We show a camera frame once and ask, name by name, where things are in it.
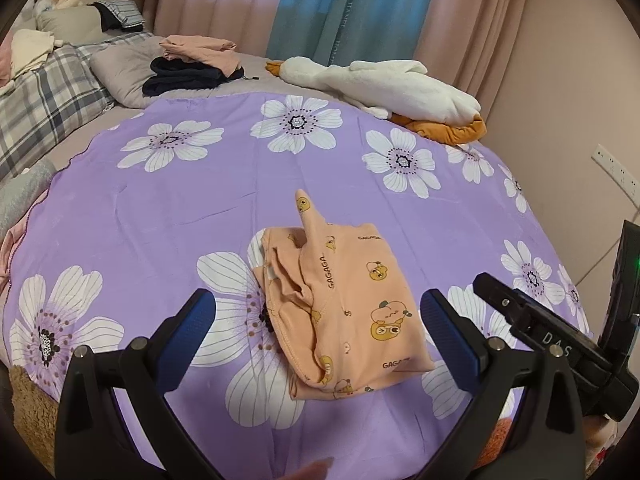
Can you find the cream folded clothes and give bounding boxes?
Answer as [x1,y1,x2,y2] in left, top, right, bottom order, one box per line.
[10,29,56,81]

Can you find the purple floral blanket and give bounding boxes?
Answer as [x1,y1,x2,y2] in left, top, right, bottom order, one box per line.
[7,92,596,480]

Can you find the person's beige fluffy clothing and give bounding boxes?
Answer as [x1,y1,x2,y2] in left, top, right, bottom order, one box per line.
[9,364,57,477]

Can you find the blue curtain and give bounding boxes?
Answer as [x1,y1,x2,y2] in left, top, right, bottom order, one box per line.
[265,0,444,69]

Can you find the peach printed baby garment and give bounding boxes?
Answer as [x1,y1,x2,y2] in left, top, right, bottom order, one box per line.
[250,189,435,401]

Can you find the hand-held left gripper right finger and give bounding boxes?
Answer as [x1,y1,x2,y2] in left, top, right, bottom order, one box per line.
[420,289,586,480]

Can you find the pink cloth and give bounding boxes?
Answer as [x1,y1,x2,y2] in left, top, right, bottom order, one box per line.
[0,35,15,86]

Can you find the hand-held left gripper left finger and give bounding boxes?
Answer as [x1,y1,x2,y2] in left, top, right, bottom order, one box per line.
[54,289,217,480]

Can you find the folded navy clothes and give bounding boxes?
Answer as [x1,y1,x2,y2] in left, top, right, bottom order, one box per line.
[142,56,259,97]

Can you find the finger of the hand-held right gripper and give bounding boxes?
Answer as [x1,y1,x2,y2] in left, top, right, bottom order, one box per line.
[472,272,547,347]

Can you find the white goose plush toy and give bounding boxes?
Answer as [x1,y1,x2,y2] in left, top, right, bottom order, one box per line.
[265,56,487,147]

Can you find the person's left hand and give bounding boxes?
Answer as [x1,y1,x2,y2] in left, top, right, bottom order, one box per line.
[279,457,334,480]

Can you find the pink curtain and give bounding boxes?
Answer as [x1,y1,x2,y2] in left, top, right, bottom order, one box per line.
[410,0,539,121]
[152,0,296,59]

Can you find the grey cloth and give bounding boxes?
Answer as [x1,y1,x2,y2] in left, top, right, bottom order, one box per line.
[0,157,57,241]

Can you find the grey plaid pillow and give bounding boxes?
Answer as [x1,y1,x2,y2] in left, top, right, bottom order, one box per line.
[0,32,156,181]

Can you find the beige pillow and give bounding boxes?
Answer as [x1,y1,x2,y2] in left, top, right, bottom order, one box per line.
[37,7,106,45]

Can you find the folded pink clothes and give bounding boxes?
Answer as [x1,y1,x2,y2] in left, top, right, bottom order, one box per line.
[160,35,245,74]

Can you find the small plaid cloth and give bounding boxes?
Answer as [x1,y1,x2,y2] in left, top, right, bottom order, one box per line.
[90,0,147,31]

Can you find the white wall socket strip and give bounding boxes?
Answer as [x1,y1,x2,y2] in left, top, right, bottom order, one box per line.
[591,142,640,189]

